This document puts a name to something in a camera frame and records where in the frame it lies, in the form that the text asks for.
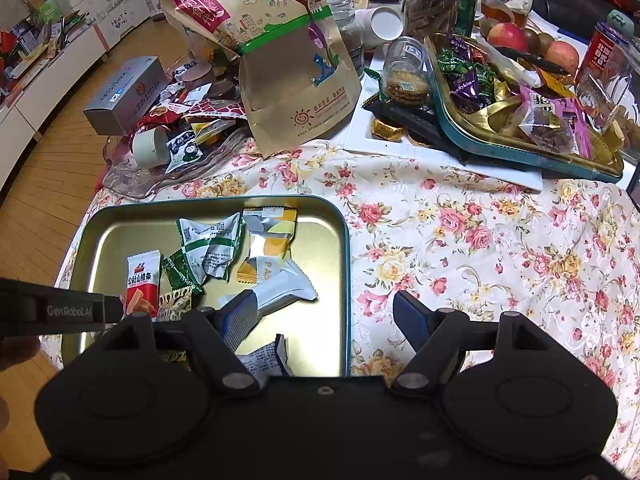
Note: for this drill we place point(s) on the pink snack packet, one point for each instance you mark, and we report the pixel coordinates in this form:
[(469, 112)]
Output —
[(555, 125)]

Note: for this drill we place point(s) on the large red snack packet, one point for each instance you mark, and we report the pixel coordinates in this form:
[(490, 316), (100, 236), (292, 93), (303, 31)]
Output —
[(155, 115)]

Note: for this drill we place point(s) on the green paper bag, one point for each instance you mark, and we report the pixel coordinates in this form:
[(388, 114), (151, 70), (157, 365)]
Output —
[(47, 10)]

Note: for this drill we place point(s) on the black knife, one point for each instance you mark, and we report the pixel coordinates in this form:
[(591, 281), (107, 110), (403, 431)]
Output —
[(540, 62)]

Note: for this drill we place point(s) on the brown round lid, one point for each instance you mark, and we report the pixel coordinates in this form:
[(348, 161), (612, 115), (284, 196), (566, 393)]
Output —
[(222, 91)]

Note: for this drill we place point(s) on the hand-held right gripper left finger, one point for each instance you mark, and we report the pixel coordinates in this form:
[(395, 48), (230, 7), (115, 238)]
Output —
[(240, 320)]

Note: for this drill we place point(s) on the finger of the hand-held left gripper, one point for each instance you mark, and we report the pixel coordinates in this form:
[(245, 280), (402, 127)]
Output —
[(114, 310)]

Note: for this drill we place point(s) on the shallow teal gold tin tray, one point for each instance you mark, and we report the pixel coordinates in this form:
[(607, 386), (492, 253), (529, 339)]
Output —
[(125, 230)]

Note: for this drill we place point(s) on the white paper cup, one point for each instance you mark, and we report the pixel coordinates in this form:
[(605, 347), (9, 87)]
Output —
[(385, 22)]

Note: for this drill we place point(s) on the person's left hand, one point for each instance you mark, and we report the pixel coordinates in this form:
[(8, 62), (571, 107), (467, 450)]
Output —
[(20, 349)]

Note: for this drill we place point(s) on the silver cardboard box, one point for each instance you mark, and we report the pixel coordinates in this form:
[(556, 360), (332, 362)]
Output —
[(125, 95)]

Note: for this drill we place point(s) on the pale tape roll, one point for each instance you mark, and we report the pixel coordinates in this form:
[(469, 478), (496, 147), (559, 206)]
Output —
[(147, 147)]

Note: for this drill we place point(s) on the green can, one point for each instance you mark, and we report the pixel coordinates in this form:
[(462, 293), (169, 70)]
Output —
[(464, 5)]

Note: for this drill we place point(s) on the floral tablecloth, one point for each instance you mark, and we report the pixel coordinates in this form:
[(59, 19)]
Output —
[(500, 240)]

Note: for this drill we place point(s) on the black lid glass jar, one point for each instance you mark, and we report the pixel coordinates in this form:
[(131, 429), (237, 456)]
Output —
[(430, 10)]

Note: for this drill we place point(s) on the large kraft paper snack bag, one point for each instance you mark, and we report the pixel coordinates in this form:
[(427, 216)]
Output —
[(290, 85)]

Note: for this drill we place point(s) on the white rectangular tray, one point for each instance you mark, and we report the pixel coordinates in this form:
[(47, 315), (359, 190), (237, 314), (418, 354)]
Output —
[(360, 147)]

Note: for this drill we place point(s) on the small glass cookie jar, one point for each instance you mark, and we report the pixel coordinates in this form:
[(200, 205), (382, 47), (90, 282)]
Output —
[(405, 60)]

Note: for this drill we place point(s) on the kiwi fruit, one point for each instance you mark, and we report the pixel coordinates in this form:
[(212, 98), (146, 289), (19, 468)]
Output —
[(489, 27), (532, 40)]

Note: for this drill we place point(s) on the grey yellow snack packet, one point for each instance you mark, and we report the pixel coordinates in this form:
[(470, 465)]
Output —
[(272, 235)]

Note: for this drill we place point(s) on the brown gold snack packet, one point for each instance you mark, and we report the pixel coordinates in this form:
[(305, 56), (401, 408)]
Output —
[(175, 305)]

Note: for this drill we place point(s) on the red brick pattern packet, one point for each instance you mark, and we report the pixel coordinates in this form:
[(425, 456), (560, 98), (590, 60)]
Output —
[(215, 109)]

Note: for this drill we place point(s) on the red white snack packet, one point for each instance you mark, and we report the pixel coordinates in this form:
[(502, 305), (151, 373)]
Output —
[(142, 280)]

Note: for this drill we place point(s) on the pile of purple green candies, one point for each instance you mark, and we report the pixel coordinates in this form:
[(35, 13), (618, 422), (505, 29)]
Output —
[(470, 80)]

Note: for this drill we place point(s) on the clear glass tray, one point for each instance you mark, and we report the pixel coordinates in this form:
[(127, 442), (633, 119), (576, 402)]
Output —
[(130, 180)]

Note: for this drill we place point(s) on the white blue snack packet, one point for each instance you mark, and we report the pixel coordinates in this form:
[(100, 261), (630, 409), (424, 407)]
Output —
[(182, 152), (265, 357)]

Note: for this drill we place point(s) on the large clear glass jar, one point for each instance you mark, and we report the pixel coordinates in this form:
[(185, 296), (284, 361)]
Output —
[(617, 100)]

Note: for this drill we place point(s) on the small clear glass jar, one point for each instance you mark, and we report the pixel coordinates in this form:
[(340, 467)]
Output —
[(350, 35)]

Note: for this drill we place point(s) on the clear plastic bag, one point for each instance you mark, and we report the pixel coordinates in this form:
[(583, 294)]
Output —
[(510, 2)]

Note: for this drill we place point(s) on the black chocolate tray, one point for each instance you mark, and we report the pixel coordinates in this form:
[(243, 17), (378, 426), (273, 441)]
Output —
[(420, 120)]

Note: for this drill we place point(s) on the deep teal gold candy tin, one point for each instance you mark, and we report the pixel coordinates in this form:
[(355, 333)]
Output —
[(480, 145)]

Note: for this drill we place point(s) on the red apple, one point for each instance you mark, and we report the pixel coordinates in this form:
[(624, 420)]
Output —
[(507, 36), (562, 56)]

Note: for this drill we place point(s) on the small green snack wrapper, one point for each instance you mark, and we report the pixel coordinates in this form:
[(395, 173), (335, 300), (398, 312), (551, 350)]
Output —
[(177, 272)]

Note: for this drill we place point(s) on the gold foil chocolate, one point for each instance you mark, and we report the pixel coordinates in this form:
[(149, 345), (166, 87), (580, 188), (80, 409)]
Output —
[(387, 131), (417, 138)]

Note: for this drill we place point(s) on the pink round lid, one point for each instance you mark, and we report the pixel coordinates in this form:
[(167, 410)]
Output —
[(197, 74)]

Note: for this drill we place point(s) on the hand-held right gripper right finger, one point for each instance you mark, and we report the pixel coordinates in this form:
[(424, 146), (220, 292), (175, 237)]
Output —
[(412, 317)]

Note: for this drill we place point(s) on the white low cabinet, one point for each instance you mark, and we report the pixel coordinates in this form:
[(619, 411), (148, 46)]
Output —
[(65, 70)]

